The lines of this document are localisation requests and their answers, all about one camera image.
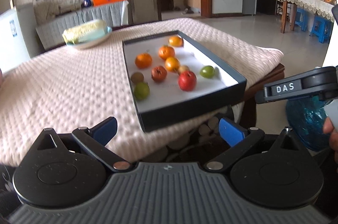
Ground brown kiwi fruit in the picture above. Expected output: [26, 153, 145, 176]
[131, 72, 144, 84]

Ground cloth covered tv cabinet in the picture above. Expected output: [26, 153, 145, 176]
[36, 1, 129, 50]

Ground blue shiny bag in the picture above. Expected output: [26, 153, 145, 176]
[285, 96, 329, 152]

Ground small orange fruit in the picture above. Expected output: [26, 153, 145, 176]
[168, 36, 184, 47]

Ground small green fruit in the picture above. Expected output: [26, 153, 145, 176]
[199, 65, 215, 79]

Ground dark box lid tray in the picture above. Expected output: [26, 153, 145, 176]
[123, 31, 247, 132]

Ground wooden table with lace cloth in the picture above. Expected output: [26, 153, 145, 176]
[277, 0, 335, 33]

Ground white chest freezer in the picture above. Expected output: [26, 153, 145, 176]
[0, 8, 30, 73]

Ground large green fruit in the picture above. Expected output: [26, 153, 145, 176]
[134, 82, 150, 101]

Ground light blue plate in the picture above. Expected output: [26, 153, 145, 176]
[66, 26, 112, 50]

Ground dark red wrinkled apple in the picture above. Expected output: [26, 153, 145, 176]
[151, 65, 167, 83]

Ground small red apple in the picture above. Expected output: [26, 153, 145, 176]
[178, 70, 197, 92]

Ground mandarin orange with stem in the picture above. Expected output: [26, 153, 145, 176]
[135, 53, 152, 69]

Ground person's right hand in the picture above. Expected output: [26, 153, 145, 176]
[323, 117, 338, 155]

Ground blue plastic stool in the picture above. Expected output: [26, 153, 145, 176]
[295, 7, 309, 32]
[310, 15, 333, 44]

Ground pink quilted table cover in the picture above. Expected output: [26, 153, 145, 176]
[1, 18, 283, 167]

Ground mandarin orange without stem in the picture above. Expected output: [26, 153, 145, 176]
[158, 45, 175, 61]

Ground yellow orange kumquat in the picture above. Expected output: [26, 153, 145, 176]
[164, 57, 180, 73]

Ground napa cabbage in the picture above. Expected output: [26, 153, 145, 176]
[62, 19, 108, 44]

